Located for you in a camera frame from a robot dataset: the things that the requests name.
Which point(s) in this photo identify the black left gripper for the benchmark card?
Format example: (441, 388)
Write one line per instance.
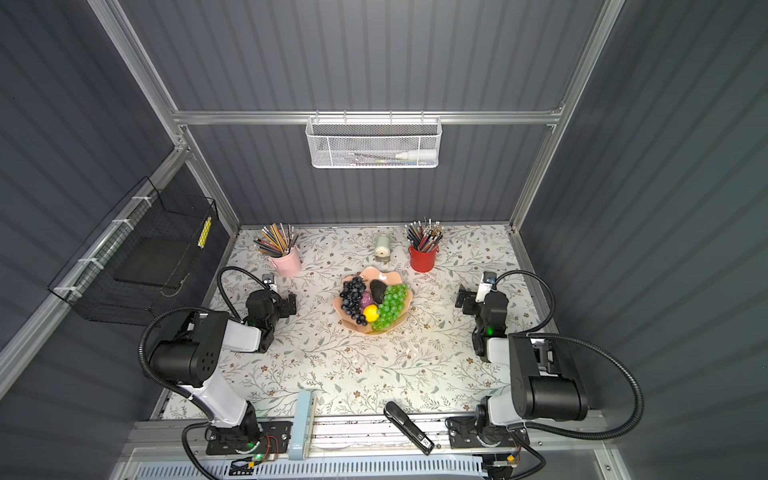
(281, 304)

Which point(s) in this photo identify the black wire wall basket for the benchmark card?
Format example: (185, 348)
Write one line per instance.
(137, 267)

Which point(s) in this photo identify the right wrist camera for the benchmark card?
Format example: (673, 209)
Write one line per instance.
(486, 285)

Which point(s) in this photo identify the white wire mesh basket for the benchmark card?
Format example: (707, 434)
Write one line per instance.
(386, 141)

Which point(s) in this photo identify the pencils in red cup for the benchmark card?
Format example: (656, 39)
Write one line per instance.
(425, 235)

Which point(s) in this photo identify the black stapler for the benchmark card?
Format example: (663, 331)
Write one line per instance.
(397, 416)

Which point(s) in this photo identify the pink scalloped fruit bowl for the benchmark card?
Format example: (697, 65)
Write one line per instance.
(369, 274)

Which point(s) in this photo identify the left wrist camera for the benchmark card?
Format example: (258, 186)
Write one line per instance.
(269, 280)

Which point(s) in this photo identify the coloured pencils in pink cup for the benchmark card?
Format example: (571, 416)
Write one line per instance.
(277, 240)

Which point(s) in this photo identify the aluminium front rail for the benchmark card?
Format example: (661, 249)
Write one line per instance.
(353, 436)

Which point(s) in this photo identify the purple fake fig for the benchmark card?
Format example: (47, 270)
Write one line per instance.
(366, 300)

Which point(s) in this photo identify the yellow fake lemon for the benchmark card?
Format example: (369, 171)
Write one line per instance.
(371, 314)

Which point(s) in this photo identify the red pencil cup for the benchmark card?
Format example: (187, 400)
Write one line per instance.
(423, 259)

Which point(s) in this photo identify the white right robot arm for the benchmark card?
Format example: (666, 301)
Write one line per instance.
(544, 381)

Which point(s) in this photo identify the black fake grape bunch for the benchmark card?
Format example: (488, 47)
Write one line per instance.
(352, 296)

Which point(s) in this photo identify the light blue bar tool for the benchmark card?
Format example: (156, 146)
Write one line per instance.
(302, 426)

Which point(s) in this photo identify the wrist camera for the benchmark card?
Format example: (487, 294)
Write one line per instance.
(486, 285)
(269, 280)

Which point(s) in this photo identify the green fake grape bunch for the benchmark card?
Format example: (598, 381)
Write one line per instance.
(391, 308)

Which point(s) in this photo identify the dark fake avocado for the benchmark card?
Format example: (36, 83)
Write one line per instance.
(378, 291)

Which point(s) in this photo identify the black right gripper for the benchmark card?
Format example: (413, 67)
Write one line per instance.
(470, 297)

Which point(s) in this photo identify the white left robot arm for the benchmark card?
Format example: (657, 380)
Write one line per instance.
(180, 350)

